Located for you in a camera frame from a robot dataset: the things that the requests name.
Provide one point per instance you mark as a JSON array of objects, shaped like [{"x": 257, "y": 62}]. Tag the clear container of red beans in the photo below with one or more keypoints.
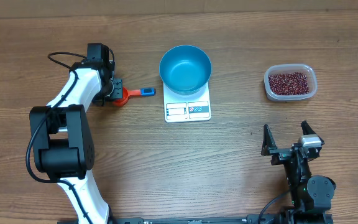
[{"x": 290, "y": 82}]

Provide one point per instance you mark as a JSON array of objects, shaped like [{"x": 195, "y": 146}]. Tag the red measuring scoop blue handle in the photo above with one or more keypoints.
[{"x": 127, "y": 94}]

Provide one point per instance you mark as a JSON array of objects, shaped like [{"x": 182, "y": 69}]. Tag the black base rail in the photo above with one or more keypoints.
[{"x": 250, "y": 219}]

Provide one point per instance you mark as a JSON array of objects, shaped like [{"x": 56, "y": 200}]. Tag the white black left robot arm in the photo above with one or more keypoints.
[{"x": 61, "y": 147}]

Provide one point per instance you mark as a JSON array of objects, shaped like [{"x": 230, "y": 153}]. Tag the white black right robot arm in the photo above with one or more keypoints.
[{"x": 311, "y": 195}]

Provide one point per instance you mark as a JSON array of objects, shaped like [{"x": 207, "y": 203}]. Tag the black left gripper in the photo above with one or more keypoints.
[{"x": 118, "y": 93}]

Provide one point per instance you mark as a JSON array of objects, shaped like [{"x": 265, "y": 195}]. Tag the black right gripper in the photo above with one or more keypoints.
[{"x": 268, "y": 147}]

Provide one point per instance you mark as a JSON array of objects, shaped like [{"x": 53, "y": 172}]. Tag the blue plastic bowl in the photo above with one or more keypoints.
[{"x": 185, "y": 69}]

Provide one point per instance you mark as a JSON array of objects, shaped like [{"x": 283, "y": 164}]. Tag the white digital kitchen scale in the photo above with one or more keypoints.
[{"x": 186, "y": 108}]

